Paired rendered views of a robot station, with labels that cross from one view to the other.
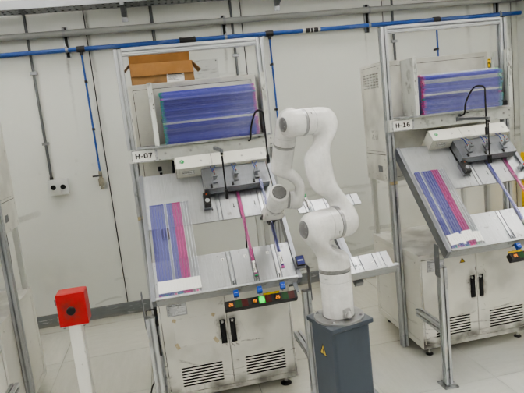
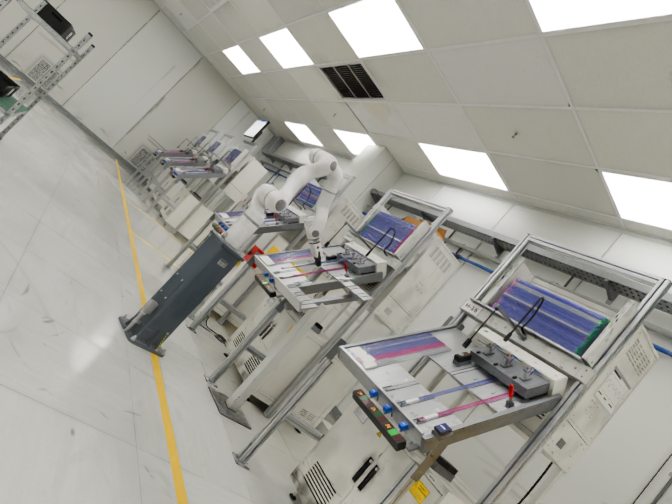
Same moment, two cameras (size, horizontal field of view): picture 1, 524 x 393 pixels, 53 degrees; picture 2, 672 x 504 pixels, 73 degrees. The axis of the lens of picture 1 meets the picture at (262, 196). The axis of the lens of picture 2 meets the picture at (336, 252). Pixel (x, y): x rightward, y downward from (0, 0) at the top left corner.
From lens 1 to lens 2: 3.23 m
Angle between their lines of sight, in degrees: 70
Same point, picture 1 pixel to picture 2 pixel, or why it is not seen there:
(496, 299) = not seen: outside the picture
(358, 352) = (204, 254)
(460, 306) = (338, 474)
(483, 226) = (387, 371)
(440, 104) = (512, 309)
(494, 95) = (573, 337)
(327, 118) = (324, 156)
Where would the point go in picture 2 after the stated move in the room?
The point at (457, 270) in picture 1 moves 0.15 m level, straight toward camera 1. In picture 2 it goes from (368, 437) to (345, 416)
